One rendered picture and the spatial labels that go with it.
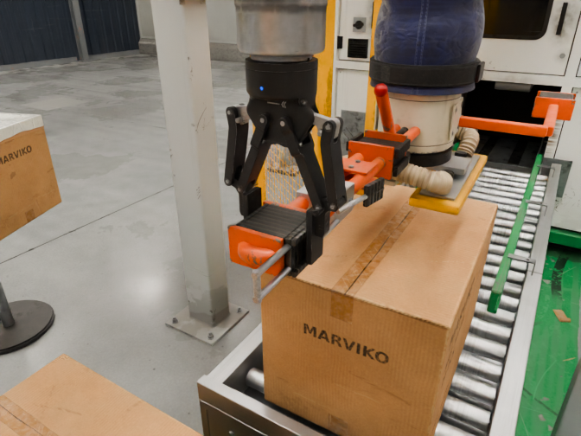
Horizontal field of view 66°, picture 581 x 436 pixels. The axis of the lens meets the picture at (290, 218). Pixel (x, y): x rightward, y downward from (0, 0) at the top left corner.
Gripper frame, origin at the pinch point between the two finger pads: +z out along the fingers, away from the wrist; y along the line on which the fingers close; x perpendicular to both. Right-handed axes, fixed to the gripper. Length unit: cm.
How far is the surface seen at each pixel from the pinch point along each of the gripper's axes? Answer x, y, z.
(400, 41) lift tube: -48, 3, -18
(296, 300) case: -25.2, 12.4, 31.6
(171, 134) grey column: -88, 108, 25
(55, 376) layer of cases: -3, 75, 67
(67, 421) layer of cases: 4, 59, 67
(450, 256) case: -50, -13, 26
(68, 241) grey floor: -106, 235, 122
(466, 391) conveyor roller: -56, -22, 68
